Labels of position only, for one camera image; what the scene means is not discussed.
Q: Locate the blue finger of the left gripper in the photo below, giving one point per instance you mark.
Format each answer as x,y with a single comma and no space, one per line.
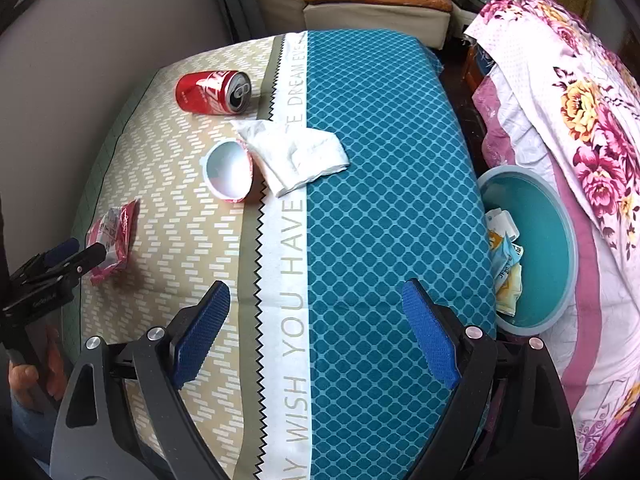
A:
82,262
61,253

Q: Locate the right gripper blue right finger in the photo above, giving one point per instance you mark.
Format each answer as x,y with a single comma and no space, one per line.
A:
437,343

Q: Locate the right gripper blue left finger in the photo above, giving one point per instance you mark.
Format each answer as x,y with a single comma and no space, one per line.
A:
193,331

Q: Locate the pink red torn wrapper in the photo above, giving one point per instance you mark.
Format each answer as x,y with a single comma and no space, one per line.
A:
115,231

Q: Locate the pink paper cup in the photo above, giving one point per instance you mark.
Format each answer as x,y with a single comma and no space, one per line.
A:
227,170

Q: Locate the teal trash bin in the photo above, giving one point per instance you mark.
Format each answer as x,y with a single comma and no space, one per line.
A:
550,259

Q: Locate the left hand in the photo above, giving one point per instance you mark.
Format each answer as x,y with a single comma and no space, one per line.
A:
23,378

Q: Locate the yellow white crumpled tissue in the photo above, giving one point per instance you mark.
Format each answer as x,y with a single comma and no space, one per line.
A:
510,292

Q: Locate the light blue wipes packet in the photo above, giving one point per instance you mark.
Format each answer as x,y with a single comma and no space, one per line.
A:
504,255

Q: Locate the white cardboard box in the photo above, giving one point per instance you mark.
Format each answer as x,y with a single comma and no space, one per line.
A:
501,223

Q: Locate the red cola can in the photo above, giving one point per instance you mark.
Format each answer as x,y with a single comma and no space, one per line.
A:
217,92

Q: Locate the patterned bed sheet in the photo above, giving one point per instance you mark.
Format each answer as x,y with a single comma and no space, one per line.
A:
316,373

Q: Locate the white tissue paper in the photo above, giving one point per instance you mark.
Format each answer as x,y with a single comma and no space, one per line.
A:
290,157

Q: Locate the floral pink quilt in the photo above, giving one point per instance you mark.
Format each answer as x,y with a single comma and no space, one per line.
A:
557,102

